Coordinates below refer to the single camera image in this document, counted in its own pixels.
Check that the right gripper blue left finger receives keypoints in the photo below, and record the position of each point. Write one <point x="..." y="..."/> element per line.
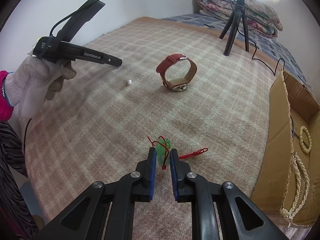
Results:
<point x="150" y="172"/>

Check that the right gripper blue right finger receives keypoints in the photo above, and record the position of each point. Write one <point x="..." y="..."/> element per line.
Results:
<point x="177" y="175"/>

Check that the left forearm pink sleeve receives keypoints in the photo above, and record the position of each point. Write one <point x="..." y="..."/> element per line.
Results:
<point x="6" y="109"/>

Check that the left hand white glove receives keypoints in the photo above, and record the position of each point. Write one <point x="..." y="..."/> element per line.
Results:
<point x="35" y="81"/>

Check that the pink plaid blanket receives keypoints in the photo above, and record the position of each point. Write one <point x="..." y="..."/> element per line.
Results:
<point x="99" y="127"/>

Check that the brown cardboard box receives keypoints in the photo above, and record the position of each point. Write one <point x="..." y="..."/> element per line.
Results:
<point x="287" y="188"/>

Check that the black hoop with lens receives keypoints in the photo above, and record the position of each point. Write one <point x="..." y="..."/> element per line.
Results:
<point x="295" y="132"/>

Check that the zebra striped clothing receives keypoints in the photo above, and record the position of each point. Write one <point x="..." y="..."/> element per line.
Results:
<point x="16" y="219"/>

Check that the blue patterned bed sheet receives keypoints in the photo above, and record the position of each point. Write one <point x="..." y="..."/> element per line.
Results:
<point x="268" y="46"/>

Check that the black tripod stand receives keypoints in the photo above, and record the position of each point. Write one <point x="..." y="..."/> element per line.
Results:
<point x="238" y="14"/>

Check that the folded floral quilt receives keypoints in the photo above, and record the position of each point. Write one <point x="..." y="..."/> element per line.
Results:
<point x="262" y="19"/>

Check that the red strap wristwatch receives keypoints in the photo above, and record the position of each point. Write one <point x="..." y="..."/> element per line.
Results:
<point x="177" y="71"/>

